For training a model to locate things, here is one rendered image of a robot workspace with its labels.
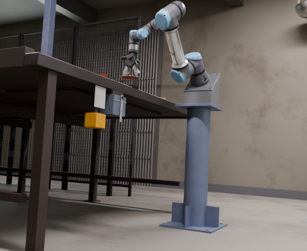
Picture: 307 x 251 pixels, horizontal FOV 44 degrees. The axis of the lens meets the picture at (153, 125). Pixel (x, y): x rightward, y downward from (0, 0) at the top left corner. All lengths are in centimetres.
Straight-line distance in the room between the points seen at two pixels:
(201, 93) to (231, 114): 318
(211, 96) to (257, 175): 318
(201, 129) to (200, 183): 38
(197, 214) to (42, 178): 129
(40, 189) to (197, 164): 126
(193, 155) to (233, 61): 351
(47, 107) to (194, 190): 131
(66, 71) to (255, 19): 458
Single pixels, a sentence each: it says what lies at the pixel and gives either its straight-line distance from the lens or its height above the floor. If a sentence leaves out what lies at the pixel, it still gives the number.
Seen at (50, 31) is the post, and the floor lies 192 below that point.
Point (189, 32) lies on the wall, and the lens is 643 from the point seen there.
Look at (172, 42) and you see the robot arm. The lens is 251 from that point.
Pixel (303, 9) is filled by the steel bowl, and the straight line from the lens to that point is 549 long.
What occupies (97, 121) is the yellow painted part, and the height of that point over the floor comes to 65.
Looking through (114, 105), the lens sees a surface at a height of 77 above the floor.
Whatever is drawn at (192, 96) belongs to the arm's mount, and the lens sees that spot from 275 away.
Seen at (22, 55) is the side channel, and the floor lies 91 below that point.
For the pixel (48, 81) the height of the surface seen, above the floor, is 80.
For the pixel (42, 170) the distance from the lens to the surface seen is 179.
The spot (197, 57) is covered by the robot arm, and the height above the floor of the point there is 119.
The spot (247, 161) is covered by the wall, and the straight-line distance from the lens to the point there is 577.
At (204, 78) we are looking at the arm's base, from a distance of 277.
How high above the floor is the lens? 47
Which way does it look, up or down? 5 degrees up
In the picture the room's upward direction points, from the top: 3 degrees clockwise
